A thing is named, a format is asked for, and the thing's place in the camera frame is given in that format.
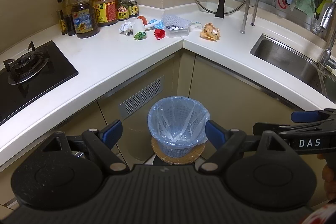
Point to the grey cabinet vent grille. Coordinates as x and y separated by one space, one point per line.
139 99

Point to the red plastic wrapper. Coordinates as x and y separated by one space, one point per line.
159 34

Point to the white paper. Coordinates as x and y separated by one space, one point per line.
126 28

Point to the orange mesh net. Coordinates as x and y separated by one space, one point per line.
144 20

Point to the round wooden stool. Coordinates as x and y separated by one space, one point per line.
177 156

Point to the green white medicine box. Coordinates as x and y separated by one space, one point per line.
195 26

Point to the person's right hand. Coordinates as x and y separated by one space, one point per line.
328 175

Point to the yellow green hanging tool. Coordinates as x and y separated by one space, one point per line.
321 5

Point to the dark oil bottle blue label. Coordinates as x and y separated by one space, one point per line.
84 18

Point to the black gas stove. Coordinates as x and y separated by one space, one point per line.
32 75

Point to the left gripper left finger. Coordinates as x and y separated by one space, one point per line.
99 144

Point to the yellow cap sauce bottle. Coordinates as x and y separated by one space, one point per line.
66 9

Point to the green wrapper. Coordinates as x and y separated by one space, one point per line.
140 35

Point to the stainless steel sink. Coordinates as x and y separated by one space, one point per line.
296 64

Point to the blue white medicine box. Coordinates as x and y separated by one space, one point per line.
174 31

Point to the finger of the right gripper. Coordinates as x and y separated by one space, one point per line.
307 116
259 128

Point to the oil bottle red handle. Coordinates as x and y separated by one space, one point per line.
106 12

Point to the blue lined trash basket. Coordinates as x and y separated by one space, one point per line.
178 122

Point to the white bottle brush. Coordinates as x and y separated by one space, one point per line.
149 26

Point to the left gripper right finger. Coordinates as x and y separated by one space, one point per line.
226 142

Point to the small jar checkered lid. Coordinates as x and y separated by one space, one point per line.
133 8

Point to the small dark sauce bottle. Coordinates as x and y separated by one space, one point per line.
62 21

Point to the white foam fruit net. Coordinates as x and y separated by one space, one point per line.
173 22

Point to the orange snack bag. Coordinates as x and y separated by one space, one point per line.
210 32

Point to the soybean paste jar black lid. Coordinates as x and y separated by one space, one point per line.
122 9

